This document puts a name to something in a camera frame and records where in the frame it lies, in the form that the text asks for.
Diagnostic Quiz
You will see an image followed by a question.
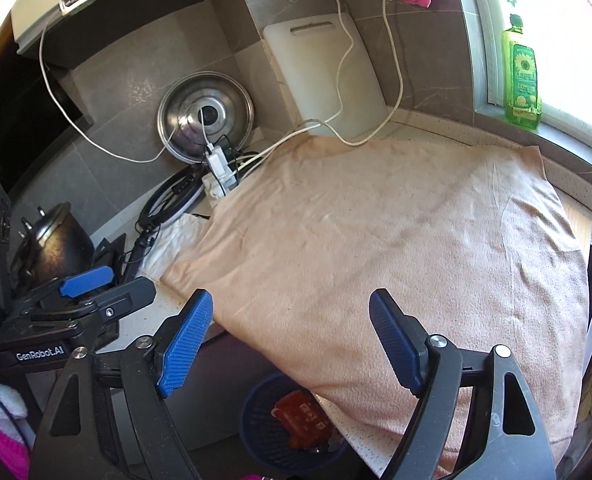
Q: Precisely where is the black ring light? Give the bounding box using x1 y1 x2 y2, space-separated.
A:
136 164 211 233

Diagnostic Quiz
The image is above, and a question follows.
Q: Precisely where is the wooden board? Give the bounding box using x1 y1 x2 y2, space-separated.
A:
561 195 592 251

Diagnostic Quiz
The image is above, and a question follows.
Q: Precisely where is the person's left forearm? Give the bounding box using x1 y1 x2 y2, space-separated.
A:
0 382 30 480

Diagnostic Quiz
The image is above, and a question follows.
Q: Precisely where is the steel pot lid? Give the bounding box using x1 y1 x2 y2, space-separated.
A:
157 72 255 165

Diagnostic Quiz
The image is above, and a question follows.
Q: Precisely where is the round blue waste basket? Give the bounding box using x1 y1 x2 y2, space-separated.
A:
239 372 349 470

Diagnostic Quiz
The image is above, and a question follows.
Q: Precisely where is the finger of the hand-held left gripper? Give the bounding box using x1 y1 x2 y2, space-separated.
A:
23 266 115 306
40 276 157 325

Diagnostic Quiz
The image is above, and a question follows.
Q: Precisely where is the white cloth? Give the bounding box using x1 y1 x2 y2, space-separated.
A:
143 214 211 281

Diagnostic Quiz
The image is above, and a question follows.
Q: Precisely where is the white cable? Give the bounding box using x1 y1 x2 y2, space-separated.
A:
228 0 404 176
40 0 211 163
226 0 355 171

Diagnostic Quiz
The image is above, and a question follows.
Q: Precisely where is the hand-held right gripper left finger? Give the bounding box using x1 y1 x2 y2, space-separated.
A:
32 288 214 480

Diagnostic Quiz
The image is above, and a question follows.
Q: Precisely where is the green dish soap bottle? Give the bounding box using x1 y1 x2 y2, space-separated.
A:
500 0 543 130

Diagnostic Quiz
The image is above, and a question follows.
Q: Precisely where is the white window frame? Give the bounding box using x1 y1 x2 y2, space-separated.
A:
456 0 592 136

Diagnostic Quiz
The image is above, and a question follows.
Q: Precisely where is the red and white carton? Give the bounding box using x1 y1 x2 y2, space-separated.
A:
272 392 334 451

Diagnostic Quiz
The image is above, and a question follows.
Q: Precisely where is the beige towel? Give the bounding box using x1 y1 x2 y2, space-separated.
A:
161 137 591 478

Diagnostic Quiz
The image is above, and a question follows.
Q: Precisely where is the white charger plug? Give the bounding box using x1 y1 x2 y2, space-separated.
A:
206 146 231 181

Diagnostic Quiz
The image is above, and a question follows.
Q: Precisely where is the yellow rag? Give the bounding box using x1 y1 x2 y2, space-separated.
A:
576 365 592 423

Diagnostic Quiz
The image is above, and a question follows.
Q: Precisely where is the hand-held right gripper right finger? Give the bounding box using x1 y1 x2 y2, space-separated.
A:
369 288 558 480

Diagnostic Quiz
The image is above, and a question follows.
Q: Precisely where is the white cutting board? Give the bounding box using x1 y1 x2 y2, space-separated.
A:
262 11 387 138

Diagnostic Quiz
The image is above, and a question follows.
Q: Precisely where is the black pot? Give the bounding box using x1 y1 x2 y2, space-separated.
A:
10 202 95 291

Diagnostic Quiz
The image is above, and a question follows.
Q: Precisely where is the white power strip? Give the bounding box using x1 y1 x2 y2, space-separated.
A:
202 172 239 208

